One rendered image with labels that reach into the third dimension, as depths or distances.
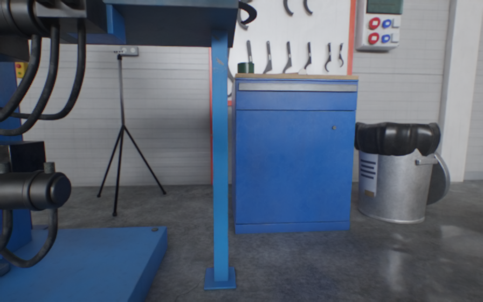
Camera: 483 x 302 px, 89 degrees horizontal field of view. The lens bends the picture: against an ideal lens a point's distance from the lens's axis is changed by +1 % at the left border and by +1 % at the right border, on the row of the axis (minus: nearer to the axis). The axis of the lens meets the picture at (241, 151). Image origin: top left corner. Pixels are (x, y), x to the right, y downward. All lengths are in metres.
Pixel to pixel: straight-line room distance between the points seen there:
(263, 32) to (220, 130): 1.90
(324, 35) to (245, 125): 1.72
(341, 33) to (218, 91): 2.17
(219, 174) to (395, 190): 1.28
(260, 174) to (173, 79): 1.56
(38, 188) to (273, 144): 1.08
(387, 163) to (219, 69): 1.31
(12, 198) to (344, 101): 1.50
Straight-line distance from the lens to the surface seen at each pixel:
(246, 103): 1.43
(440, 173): 2.27
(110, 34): 0.90
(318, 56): 2.83
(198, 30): 1.04
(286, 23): 2.82
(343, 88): 1.57
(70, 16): 0.81
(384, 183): 1.92
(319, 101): 1.53
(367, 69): 3.08
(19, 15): 0.88
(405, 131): 1.83
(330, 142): 1.56
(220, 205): 1.03
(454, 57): 3.58
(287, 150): 1.48
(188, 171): 2.68
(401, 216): 2.00
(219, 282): 1.17
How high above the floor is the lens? 0.68
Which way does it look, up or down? 7 degrees down
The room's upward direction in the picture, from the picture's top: straight up
